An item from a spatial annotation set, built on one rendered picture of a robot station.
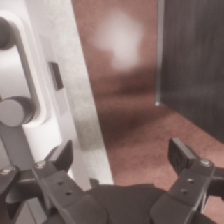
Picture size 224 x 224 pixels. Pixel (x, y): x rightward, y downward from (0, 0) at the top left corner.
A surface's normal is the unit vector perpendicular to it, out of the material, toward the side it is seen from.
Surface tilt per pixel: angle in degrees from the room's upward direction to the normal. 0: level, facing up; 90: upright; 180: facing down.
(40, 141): 0
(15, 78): 0
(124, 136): 0
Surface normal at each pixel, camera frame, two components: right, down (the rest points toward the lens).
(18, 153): 0.98, -0.18
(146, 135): -0.01, 0.25
